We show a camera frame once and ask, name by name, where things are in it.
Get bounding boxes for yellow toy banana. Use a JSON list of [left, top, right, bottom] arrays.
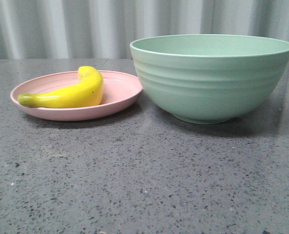
[[18, 66, 103, 108]]

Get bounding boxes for white curtain backdrop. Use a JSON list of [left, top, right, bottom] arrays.
[[0, 0, 289, 59]]

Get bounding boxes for green plastic bowl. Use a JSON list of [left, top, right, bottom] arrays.
[[130, 34, 289, 124]]

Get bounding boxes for pink plastic plate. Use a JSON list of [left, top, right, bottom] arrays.
[[10, 70, 143, 121]]

